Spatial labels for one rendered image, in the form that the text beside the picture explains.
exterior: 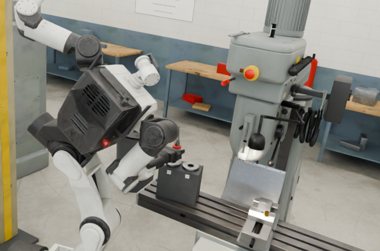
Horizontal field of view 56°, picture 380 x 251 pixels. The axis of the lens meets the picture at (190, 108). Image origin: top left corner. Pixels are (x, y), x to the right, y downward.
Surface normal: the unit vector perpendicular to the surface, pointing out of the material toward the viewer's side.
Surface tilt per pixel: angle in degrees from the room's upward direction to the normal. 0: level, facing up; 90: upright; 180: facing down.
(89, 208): 90
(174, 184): 90
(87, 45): 65
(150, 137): 80
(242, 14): 90
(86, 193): 114
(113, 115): 84
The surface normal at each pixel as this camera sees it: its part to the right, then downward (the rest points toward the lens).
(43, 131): -0.22, 0.27
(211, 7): -0.43, 0.23
